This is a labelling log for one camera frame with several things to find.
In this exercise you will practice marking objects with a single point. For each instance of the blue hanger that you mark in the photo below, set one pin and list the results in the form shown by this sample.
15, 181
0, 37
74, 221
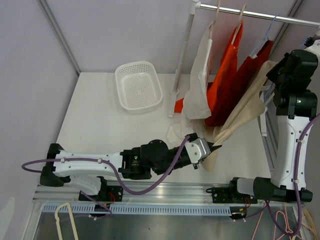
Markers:
258, 47
266, 91

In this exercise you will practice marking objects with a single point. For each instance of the orange t shirt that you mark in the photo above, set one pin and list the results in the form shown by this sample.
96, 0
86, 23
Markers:
228, 67

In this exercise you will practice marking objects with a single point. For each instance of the white clothes rack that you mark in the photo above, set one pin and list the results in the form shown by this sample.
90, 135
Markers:
197, 4

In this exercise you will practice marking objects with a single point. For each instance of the beige hanger under orange shirt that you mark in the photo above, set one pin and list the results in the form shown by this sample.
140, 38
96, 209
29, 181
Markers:
239, 24

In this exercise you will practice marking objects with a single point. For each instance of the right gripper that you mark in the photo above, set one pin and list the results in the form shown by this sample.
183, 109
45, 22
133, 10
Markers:
272, 75

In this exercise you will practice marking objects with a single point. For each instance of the white t shirt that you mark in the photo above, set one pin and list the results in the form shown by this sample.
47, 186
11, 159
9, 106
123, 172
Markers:
195, 107

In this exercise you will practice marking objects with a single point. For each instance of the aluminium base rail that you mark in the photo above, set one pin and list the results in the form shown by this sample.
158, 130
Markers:
163, 194

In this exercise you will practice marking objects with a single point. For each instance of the black mounting plate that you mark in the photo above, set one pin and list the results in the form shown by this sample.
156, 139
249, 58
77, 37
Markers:
108, 193
229, 195

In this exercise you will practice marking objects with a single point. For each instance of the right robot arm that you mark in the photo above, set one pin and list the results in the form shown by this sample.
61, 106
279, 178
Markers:
296, 111

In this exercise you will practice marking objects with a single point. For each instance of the beige t shirt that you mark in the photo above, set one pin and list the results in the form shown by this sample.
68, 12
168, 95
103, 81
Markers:
248, 108

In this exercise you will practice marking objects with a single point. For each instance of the beige hanger under white shirt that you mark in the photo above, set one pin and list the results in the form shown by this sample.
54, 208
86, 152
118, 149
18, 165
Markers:
215, 17

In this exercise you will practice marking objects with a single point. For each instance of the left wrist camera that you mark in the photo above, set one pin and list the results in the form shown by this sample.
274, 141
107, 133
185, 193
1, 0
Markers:
197, 150

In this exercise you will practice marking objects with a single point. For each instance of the beige hanger on floor right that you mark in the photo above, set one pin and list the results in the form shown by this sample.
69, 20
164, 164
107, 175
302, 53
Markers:
308, 228

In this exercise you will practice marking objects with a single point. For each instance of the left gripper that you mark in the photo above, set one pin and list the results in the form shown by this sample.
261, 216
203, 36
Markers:
213, 148

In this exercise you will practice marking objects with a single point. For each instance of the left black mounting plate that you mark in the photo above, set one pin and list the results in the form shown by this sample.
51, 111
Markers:
108, 193

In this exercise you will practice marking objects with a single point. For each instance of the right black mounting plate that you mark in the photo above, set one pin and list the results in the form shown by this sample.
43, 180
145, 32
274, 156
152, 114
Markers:
229, 195

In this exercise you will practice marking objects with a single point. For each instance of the white slotted cable duct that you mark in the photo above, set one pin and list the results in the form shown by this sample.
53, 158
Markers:
139, 209

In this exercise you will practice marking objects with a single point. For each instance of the white perforated plastic basket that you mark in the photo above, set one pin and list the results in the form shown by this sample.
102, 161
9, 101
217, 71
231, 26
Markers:
138, 87

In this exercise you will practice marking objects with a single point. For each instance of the dark red t shirt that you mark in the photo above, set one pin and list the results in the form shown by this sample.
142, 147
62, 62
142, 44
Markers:
234, 87

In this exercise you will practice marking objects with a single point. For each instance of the blue hanger under red shirt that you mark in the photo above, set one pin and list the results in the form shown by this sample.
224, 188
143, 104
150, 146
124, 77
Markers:
258, 47

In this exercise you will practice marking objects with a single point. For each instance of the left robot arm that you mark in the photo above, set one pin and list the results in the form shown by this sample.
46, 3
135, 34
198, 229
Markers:
85, 172

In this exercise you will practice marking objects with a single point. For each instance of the pink hanger on floor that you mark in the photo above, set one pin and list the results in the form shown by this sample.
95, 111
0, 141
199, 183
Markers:
282, 218

